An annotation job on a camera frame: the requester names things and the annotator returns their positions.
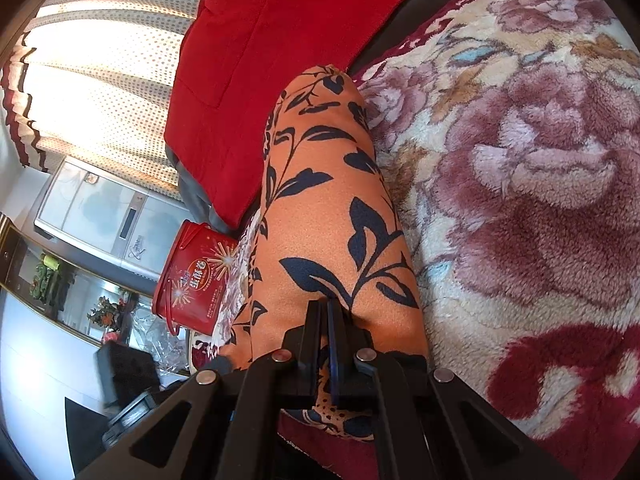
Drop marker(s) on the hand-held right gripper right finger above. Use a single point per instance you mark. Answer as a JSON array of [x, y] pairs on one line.
[[336, 355]]

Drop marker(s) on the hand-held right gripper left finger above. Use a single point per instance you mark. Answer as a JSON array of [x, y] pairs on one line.
[[312, 335]]

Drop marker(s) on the orange floral shirt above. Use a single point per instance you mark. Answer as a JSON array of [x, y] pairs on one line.
[[325, 185]]

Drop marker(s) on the dark box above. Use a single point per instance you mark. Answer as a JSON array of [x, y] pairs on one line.
[[125, 370]]

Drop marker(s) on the clear plastic wrap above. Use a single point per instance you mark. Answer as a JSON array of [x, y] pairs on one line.
[[160, 340]]

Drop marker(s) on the orange artificial flowers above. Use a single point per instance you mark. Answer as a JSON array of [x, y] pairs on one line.
[[106, 312]]

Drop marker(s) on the red tin box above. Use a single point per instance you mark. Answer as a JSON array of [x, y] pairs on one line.
[[197, 280]]

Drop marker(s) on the display shelf cabinet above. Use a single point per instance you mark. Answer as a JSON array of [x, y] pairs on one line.
[[65, 300]]

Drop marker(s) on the green artificial plant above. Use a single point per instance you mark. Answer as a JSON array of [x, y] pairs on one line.
[[47, 277]]

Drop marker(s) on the silver standing air conditioner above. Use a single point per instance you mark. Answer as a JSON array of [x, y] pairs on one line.
[[110, 220]]

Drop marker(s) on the floral plush blanket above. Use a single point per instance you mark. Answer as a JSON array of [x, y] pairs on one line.
[[525, 185]]

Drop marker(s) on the red blanket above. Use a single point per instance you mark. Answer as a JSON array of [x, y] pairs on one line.
[[260, 60]]

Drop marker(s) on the black leather sofa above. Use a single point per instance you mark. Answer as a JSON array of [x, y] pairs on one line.
[[400, 25]]

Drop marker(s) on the red curtain valance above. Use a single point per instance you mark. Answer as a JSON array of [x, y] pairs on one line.
[[17, 110]]

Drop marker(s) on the dotted white curtain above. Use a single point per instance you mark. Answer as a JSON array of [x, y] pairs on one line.
[[110, 70]]

